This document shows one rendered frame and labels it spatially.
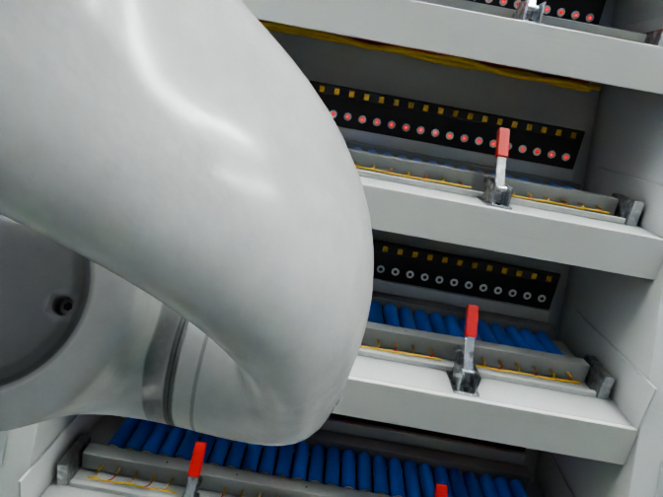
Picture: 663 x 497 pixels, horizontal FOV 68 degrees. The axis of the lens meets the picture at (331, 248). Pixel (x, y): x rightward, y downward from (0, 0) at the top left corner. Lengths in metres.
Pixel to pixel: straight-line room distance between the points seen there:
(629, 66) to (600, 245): 0.19
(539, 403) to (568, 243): 0.17
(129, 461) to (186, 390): 0.46
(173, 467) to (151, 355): 0.46
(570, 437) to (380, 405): 0.20
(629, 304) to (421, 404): 0.27
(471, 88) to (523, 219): 0.29
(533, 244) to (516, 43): 0.21
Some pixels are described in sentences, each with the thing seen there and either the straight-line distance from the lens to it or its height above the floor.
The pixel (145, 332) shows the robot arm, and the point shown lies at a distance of 0.18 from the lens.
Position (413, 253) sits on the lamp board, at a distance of 0.67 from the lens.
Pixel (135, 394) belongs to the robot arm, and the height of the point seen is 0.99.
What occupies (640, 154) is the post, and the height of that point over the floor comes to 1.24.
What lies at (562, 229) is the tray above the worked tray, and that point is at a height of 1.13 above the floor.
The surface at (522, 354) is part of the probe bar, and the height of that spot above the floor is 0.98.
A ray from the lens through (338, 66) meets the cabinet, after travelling 0.76.
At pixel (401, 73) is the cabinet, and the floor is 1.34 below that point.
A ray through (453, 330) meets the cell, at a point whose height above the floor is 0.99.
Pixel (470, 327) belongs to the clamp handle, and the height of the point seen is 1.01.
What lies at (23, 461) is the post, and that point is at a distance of 0.62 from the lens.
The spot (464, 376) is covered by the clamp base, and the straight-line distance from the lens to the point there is 0.54.
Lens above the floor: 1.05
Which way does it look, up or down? 1 degrees up
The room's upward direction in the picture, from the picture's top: 10 degrees clockwise
